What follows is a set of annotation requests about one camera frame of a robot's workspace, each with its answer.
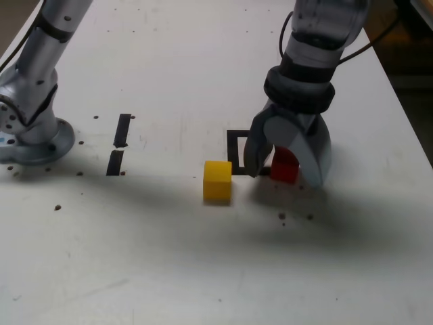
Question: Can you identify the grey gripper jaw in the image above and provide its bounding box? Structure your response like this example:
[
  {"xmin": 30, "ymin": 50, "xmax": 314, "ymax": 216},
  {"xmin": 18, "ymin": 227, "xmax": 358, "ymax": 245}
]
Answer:
[
  {"xmin": 244, "ymin": 101, "xmax": 277, "ymax": 179},
  {"xmin": 264, "ymin": 114, "xmax": 333, "ymax": 189}
]

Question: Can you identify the black tape square outline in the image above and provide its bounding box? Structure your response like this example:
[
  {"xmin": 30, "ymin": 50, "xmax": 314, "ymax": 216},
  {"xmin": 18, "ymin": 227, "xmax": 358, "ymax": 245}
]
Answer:
[{"xmin": 226, "ymin": 129, "xmax": 272, "ymax": 177}]

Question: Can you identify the red cube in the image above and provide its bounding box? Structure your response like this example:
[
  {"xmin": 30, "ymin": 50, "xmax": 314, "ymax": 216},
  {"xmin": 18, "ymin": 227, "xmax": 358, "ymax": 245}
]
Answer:
[{"xmin": 269, "ymin": 146, "xmax": 301, "ymax": 185}]

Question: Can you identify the yellow cube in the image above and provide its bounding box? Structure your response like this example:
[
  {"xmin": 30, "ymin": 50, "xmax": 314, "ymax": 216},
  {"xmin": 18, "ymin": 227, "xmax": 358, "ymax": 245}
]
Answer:
[{"xmin": 202, "ymin": 160, "xmax": 233, "ymax": 206}]

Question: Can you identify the black tape strip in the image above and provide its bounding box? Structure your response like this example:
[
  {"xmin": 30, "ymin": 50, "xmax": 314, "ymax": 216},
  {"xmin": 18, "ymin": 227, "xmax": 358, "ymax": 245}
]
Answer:
[{"xmin": 106, "ymin": 113, "xmax": 131, "ymax": 177}]

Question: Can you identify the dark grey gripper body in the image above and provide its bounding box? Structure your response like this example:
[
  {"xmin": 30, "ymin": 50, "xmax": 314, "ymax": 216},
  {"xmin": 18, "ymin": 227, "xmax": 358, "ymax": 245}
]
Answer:
[{"xmin": 275, "ymin": 108, "xmax": 319, "ymax": 135}]

